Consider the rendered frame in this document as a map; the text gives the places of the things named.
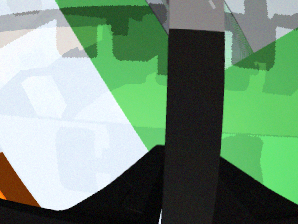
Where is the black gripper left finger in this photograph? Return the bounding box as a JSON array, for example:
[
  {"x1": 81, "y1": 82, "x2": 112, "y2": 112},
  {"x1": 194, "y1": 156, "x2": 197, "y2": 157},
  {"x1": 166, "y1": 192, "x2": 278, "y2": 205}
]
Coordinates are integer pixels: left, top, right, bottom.
[{"x1": 0, "y1": 145, "x2": 165, "y2": 224}]

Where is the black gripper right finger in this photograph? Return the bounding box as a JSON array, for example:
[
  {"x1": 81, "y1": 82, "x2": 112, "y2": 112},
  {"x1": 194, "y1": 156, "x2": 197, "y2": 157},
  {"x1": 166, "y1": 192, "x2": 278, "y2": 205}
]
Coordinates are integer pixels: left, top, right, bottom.
[{"x1": 212, "y1": 156, "x2": 298, "y2": 224}]

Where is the green flat mat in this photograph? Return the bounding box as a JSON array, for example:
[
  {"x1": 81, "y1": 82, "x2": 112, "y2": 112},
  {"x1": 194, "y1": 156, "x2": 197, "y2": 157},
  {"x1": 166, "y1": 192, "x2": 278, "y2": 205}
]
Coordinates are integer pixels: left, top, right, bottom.
[{"x1": 55, "y1": 0, "x2": 298, "y2": 204}]

